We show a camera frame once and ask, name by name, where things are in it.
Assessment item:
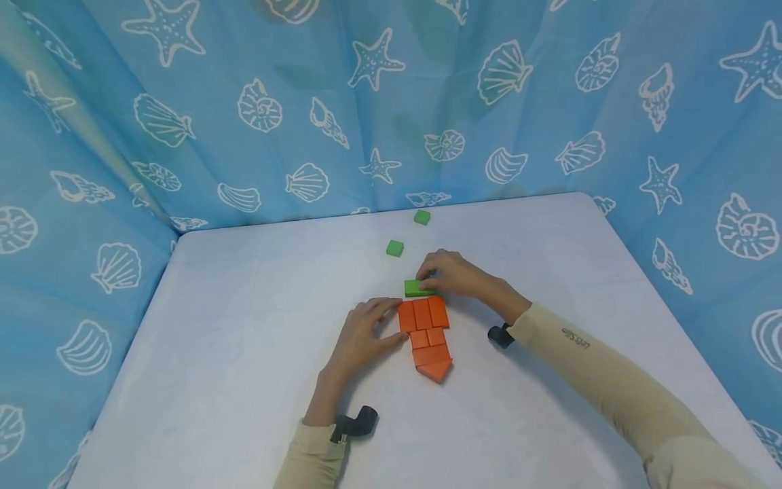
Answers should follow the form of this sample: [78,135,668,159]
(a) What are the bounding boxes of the person's right forearm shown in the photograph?
[483,275,773,489]

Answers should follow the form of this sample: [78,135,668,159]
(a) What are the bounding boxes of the person's left hand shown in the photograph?
[327,297,409,386]

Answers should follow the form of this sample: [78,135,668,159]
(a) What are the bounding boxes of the wide orange rectangular block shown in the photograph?
[411,344,452,368]

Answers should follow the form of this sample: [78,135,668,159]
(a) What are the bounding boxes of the orange triangle block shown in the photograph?
[416,359,453,385]

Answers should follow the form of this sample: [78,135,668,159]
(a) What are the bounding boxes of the black wrist band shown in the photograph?
[487,323,516,350]
[330,405,379,445]

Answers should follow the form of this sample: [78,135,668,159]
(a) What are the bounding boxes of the person's left forearm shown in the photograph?
[272,368,365,489]

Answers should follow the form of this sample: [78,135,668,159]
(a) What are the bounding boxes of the person's right hand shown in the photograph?
[415,249,494,304]

